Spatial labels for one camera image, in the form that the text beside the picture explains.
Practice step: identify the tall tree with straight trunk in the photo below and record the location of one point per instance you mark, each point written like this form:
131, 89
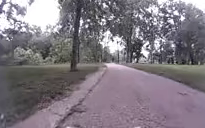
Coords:
75, 43

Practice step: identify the pale stone kerb strip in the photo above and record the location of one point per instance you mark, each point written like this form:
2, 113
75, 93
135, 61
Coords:
56, 111

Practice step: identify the wood of park trees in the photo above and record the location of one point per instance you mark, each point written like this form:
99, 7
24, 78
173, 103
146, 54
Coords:
186, 40

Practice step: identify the pinkish grey paved path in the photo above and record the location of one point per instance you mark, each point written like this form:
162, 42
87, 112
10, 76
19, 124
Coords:
133, 100

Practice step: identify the grass with bare patches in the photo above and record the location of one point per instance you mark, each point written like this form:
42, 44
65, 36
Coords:
30, 83

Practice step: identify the row of green bushes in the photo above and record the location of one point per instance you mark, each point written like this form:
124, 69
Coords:
26, 56

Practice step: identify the green lawn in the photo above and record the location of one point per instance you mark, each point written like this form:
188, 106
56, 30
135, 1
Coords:
190, 75

